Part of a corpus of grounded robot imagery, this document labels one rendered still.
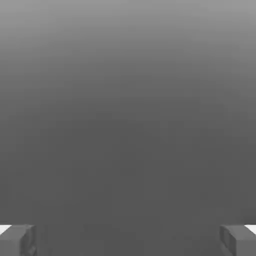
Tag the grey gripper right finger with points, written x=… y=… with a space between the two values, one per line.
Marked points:
x=242 y=242

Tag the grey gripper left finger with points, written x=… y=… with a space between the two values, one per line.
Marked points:
x=14 y=242

